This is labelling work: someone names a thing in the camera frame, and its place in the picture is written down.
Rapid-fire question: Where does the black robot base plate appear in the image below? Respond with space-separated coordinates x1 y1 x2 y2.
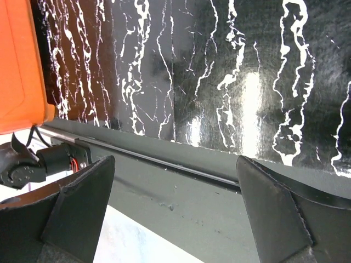
41 119 350 262

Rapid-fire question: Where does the orange plastic laundry basket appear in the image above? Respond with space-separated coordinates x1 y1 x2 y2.
1 1 55 134

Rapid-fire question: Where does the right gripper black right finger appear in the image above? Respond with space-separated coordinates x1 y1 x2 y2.
236 156 350 262

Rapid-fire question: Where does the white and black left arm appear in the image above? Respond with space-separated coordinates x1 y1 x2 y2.
1 135 92 190

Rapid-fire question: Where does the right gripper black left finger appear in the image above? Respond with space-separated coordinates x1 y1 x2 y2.
1 156 115 262

